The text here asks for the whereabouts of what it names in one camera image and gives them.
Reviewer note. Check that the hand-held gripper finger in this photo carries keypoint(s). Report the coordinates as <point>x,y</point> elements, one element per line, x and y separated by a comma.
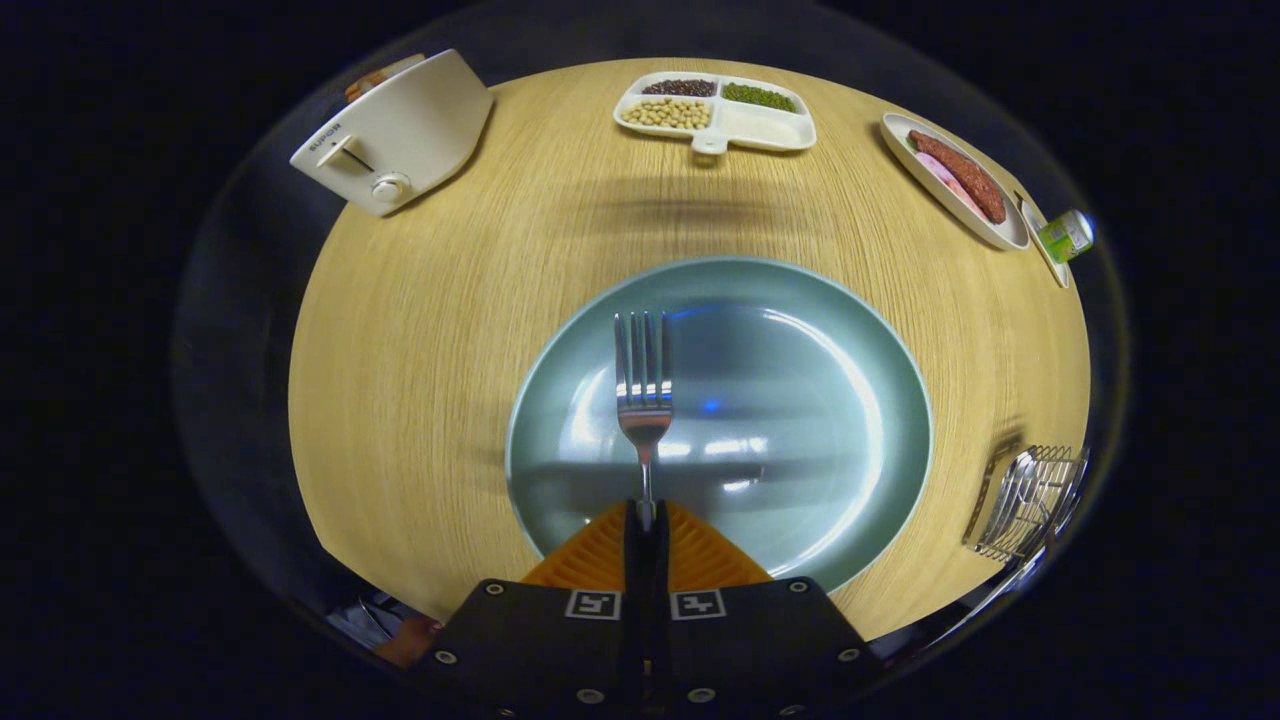
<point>635,560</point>
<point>658,560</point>

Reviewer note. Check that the large pale green plate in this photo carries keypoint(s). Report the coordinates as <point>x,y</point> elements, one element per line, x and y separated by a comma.
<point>800,400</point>

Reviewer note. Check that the person's clothing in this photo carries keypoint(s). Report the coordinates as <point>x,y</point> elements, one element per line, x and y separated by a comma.
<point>365,620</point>

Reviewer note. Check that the white divided tray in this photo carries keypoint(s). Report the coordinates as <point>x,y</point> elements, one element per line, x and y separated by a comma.
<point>765,128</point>

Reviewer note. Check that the yellow soybeans pile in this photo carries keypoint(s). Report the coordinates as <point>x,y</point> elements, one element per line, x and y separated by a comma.
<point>668,112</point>

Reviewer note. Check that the cream plate with meat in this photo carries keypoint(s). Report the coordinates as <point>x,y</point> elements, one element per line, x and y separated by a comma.
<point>925,185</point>

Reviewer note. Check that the dark red beans pile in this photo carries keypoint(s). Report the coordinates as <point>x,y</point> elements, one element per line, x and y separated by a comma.
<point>680,87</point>

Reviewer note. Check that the green mung beans pile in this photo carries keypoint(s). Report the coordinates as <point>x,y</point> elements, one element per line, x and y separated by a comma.
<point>760,97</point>

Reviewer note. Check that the pink ham slice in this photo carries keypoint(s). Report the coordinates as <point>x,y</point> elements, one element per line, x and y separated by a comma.
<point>940,175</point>

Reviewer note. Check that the brown steak piece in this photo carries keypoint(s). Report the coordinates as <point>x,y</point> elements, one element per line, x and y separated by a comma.
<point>958,175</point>

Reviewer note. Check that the white toaster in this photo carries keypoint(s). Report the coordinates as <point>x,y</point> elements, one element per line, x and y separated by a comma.
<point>410,125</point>

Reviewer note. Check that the small white dish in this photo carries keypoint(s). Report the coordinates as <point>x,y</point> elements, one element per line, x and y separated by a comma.
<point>1050,262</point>

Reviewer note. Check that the small green bottle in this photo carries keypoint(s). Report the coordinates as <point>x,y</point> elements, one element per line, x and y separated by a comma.
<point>1065,236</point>

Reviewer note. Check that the toast bread slice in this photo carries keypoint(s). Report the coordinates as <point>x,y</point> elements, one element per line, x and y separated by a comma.
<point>372,80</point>

